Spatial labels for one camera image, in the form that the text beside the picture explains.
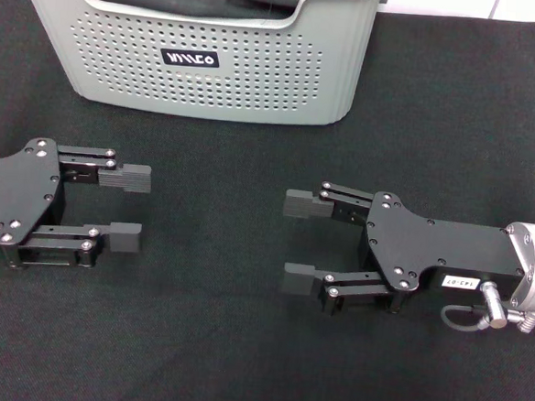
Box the grey perforated plastic storage box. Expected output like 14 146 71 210
5 0 384 133

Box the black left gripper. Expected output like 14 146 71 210
0 134 155 279

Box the grey cable with metal plug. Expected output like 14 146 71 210
438 276 535 339

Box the black tablecloth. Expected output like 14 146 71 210
0 0 535 401

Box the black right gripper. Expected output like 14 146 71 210
275 178 534 331

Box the black logo label on box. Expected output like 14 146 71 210
159 48 222 70

